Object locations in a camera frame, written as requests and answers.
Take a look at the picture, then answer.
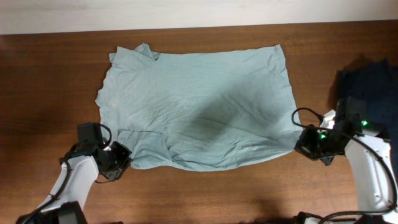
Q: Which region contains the light teal t-shirt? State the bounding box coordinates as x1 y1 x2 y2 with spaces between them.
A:
95 44 302 172

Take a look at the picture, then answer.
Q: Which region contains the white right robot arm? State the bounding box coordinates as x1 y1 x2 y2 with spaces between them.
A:
295 115 397 223

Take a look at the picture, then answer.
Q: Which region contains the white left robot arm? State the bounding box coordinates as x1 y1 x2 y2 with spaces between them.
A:
16 141 131 224

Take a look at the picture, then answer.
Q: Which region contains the dark blue folded garment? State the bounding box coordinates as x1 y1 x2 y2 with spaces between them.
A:
338 58 398 138

